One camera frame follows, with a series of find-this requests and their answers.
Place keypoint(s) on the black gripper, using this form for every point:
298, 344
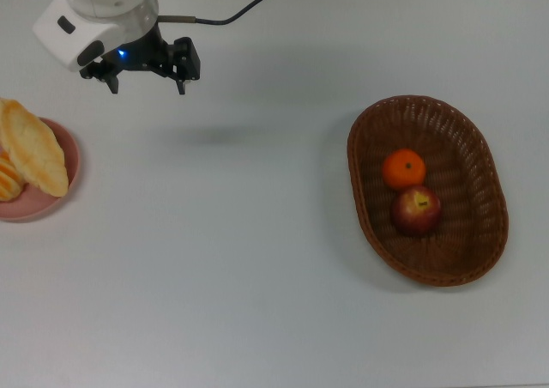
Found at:
146, 55

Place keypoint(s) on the pale leaf-shaped bread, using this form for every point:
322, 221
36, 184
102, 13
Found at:
34, 152

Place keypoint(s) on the orange striped ridged bread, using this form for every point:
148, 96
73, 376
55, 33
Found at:
8, 182

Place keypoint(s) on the orange mandarin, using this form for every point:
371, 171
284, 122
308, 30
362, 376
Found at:
403, 169

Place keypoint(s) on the red apple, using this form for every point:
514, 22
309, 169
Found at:
414, 216

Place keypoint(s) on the pink plate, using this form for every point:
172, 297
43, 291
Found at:
38, 207

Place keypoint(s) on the brown woven basket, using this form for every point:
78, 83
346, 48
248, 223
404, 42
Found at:
450, 259

